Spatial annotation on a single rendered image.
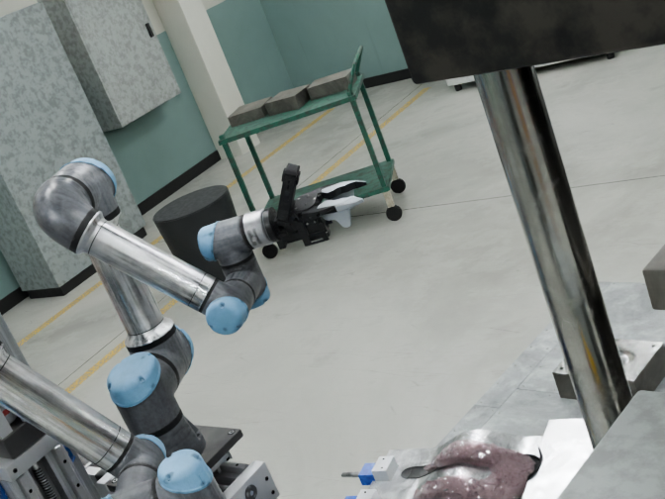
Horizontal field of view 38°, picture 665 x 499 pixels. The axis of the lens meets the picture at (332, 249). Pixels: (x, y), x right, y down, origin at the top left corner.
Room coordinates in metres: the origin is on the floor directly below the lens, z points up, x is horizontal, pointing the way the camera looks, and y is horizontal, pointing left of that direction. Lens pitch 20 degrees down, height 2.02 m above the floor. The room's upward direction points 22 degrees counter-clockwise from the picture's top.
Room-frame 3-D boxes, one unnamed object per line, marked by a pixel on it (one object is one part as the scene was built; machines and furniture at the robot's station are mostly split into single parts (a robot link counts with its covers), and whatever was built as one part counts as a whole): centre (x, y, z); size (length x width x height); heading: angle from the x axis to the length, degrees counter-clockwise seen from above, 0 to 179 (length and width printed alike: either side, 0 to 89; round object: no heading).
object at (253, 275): (1.91, 0.20, 1.33); 0.11 x 0.08 x 0.11; 163
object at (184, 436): (1.87, 0.48, 1.09); 0.15 x 0.15 x 0.10
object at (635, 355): (1.87, -0.48, 0.84); 0.20 x 0.15 x 0.07; 40
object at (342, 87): (6.02, -0.12, 0.50); 0.98 x 0.55 x 1.01; 75
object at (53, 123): (7.35, 1.82, 0.98); 1.00 x 0.47 x 1.95; 140
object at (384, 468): (1.82, 0.11, 0.86); 0.13 x 0.05 x 0.05; 58
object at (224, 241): (1.92, 0.19, 1.43); 0.11 x 0.08 x 0.09; 73
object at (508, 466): (1.63, -0.09, 0.90); 0.26 x 0.18 x 0.08; 58
